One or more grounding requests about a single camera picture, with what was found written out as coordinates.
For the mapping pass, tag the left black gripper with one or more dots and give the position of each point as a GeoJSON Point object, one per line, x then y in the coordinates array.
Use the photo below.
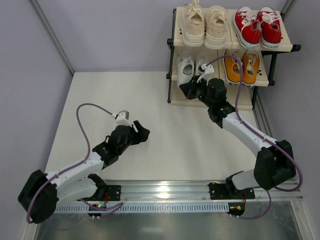
{"type": "Point", "coordinates": [136, 132]}

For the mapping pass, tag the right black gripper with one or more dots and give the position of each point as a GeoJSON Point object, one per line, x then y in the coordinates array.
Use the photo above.
{"type": "Point", "coordinates": [193, 88]}

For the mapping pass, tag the white sneaker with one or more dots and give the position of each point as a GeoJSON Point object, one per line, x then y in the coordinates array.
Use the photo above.
{"type": "Point", "coordinates": [185, 65]}
{"type": "Point", "coordinates": [202, 58]}

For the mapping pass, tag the beige lace sneaker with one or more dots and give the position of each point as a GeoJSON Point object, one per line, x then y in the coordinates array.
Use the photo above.
{"type": "Point", "coordinates": [192, 24]}
{"type": "Point", "coordinates": [217, 22]}

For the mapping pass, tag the red canvas sneaker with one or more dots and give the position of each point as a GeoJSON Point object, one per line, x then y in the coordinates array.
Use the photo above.
{"type": "Point", "coordinates": [247, 27]}
{"type": "Point", "coordinates": [270, 26]}

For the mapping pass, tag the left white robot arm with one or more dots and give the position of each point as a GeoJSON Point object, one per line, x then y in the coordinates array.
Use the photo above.
{"type": "Point", "coordinates": [43, 192]}

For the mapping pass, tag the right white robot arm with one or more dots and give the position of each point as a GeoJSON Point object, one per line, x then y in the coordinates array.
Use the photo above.
{"type": "Point", "coordinates": [274, 159]}

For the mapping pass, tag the beige three-tier shoe shelf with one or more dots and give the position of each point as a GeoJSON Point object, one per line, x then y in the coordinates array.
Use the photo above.
{"type": "Point", "coordinates": [248, 96]}

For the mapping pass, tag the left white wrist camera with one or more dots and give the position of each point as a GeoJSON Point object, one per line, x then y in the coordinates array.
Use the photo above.
{"type": "Point", "coordinates": [122, 118]}

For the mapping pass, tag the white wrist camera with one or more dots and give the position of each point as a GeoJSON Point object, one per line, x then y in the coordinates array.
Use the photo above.
{"type": "Point", "coordinates": [122, 118]}
{"type": "Point", "coordinates": [206, 71]}

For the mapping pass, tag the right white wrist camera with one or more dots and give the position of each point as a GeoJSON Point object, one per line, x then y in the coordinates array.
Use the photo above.
{"type": "Point", "coordinates": [206, 71]}

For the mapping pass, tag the aluminium mounting rail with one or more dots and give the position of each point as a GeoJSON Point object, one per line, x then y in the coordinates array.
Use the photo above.
{"type": "Point", "coordinates": [164, 191]}

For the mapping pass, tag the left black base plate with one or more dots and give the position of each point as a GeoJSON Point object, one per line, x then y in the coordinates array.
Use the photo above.
{"type": "Point", "coordinates": [111, 193]}

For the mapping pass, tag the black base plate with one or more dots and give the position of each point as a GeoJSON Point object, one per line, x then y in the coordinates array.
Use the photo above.
{"type": "Point", "coordinates": [227, 191]}
{"type": "Point", "coordinates": [111, 193]}

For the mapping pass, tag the slotted cable duct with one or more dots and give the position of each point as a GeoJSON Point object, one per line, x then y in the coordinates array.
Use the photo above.
{"type": "Point", "coordinates": [149, 208]}

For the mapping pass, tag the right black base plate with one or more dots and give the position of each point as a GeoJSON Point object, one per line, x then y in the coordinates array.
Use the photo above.
{"type": "Point", "coordinates": [227, 191]}

